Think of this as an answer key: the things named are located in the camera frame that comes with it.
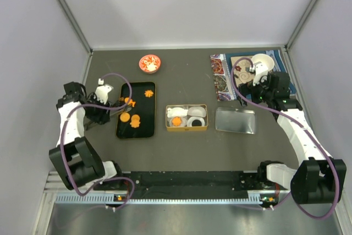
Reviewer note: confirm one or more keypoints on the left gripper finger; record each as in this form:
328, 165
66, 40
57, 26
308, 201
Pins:
119, 103
127, 109

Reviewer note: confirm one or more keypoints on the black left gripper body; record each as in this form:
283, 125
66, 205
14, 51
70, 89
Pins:
97, 114

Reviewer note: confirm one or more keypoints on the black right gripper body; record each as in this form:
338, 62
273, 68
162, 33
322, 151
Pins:
260, 93

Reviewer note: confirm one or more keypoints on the orange fish cookie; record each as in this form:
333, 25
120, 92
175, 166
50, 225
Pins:
129, 102

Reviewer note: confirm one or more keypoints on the black round cookie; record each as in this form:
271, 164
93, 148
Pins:
196, 123

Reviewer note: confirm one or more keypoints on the orange star flower cookie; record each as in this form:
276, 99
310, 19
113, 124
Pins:
178, 122

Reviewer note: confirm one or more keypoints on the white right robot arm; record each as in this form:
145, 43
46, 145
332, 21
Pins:
319, 178

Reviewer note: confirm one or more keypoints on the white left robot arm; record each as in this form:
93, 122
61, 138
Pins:
74, 158

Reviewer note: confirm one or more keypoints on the orange round cookie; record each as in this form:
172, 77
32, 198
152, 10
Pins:
124, 117

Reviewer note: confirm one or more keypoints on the silver tin lid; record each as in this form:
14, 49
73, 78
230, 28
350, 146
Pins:
235, 120

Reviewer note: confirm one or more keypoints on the orange figure cookie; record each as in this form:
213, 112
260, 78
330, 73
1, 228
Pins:
135, 121

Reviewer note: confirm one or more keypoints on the black rectangular tray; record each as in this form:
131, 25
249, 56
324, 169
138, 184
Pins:
145, 107

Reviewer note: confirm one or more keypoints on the wooden puzzle board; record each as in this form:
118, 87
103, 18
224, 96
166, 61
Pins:
241, 71

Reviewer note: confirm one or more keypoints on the orange flower cookie top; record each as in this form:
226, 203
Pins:
149, 93

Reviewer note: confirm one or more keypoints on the white bowl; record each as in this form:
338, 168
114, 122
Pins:
265, 60

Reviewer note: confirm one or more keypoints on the white paper cup top-right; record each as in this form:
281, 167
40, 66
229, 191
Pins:
197, 111

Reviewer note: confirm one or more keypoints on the patterned cloth mat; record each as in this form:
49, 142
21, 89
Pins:
221, 67

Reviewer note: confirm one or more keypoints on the red patterned small bowl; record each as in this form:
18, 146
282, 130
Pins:
150, 63

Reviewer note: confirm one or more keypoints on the white paper cup top-left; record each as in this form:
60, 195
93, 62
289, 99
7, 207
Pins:
177, 112

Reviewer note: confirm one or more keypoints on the yellow cookie tin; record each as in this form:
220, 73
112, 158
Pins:
186, 129

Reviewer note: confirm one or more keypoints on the white paper cup bottom-right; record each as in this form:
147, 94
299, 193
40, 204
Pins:
193, 118

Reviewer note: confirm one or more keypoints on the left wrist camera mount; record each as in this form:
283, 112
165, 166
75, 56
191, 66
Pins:
102, 91

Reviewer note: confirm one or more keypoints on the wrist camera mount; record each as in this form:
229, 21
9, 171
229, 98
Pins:
102, 91
261, 70

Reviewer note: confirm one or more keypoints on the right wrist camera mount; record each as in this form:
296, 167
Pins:
261, 70

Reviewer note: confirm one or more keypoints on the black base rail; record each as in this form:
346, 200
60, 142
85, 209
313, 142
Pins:
196, 185

